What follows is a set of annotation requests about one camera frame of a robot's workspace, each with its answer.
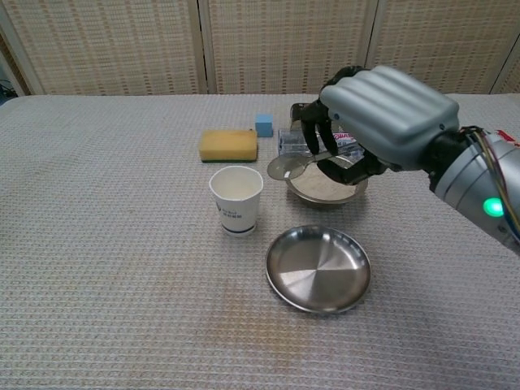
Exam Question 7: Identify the stainless steel bowl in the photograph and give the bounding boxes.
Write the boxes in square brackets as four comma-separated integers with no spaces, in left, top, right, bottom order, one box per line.
[284,156,369,211]

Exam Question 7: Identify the red desk calendar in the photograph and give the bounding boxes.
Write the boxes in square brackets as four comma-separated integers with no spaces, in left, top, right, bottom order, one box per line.
[495,129,520,148]

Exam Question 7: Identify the bamboo folding screen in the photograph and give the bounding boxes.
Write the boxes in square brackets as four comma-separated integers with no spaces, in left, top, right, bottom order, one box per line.
[0,0,520,98]

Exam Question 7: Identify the stainless steel plate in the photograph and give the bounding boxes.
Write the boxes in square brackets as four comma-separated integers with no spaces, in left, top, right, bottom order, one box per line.
[265,225,372,315]

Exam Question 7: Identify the blue cube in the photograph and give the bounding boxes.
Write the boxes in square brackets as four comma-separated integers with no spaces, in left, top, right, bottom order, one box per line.
[254,113,274,138]

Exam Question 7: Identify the dark tin can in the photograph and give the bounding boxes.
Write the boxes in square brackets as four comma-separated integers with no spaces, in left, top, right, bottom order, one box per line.
[289,102,322,123]

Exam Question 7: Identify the metal spoon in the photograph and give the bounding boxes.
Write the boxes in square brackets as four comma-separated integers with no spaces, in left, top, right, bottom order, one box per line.
[266,152,338,181]

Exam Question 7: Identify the white paper cup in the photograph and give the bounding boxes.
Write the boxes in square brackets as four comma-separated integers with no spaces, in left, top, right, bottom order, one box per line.
[208,165,265,238]

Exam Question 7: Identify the white woven tablecloth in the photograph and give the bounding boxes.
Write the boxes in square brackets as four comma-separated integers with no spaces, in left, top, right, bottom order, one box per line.
[0,93,520,390]

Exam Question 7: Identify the clear plastic water bottle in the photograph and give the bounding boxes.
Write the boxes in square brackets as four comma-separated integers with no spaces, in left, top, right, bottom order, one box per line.
[277,128,366,163]

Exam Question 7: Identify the yellow green sponge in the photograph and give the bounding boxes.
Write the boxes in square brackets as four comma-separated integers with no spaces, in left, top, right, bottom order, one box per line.
[198,128,259,164]

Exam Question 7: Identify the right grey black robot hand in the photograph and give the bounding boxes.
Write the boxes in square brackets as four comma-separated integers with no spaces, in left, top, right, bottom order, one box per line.
[290,66,462,187]

